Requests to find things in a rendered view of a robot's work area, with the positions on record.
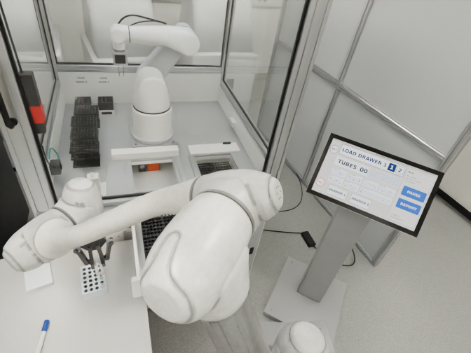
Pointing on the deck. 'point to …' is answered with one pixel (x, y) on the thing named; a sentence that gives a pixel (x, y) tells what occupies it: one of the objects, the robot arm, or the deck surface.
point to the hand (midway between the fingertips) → (98, 266)
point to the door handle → (7, 115)
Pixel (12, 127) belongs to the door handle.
